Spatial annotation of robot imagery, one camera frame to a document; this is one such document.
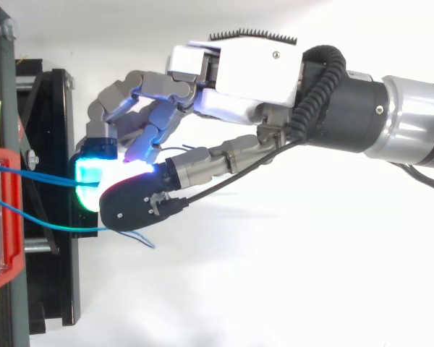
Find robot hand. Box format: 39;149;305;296
73;27;305;233

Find blue cable bundle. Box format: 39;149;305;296
0;143;197;251

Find black stand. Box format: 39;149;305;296
0;0;82;347

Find red bin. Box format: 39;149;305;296
0;145;26;293

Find black coiled cable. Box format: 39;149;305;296
288;44;348;143

